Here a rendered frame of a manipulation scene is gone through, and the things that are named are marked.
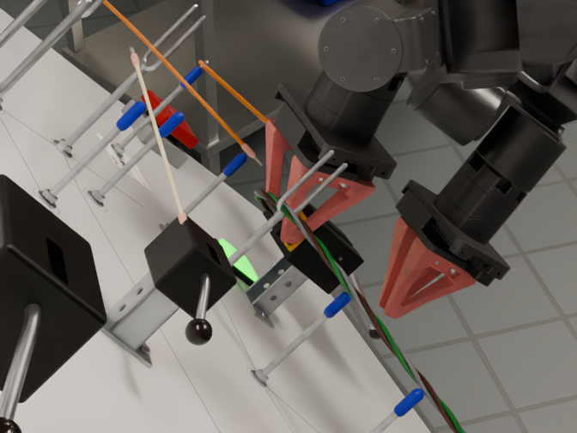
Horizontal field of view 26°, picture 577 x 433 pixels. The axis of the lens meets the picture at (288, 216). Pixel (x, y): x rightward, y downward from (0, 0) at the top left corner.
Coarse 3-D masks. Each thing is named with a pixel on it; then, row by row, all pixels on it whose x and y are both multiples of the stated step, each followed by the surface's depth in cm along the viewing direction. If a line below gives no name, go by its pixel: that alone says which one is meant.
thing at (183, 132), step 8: (152, 96) 117; (152, 104) 117; (168, 112) 117; (160, 120) 115; (184, 120) 121; (176, 128) 116; (184, 128) 117; (168, 136) 118; (176, 136) 117; (184, 136) 117; (192, 136) 118; (184, 144) 118; (192, 144) 118
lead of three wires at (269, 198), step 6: (258, 192) 92; (264, 192) 90; (270, 192) 90; (258, 198) 95; (264, 198) 91; (270, 198) 90; (276, 198) 89; (264, 204) 96; (270, 204) 96; (282, 204) 88; (270, 210) 96; (288, 210) 88
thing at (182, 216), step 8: (136, 56) 80; (136, 64) 79; (144, 88) 77; (144, 96) 77; (152, 112) 75; (152, 120) 75; (160, 136) 74; (160, 144) 73; (168, 168) 71; (168, 176) 71; (176, 192) 70; (176, 200) 69; (184, 216) 68
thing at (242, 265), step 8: (216, 240) 106; (224, 240) 106; (224, 248) 105; (232, 248) 106; (240, 264) 104; (248, 264) 106; (240, 272) 104; (248, 272) 105; (248, 280) 105; (256, 280) 105
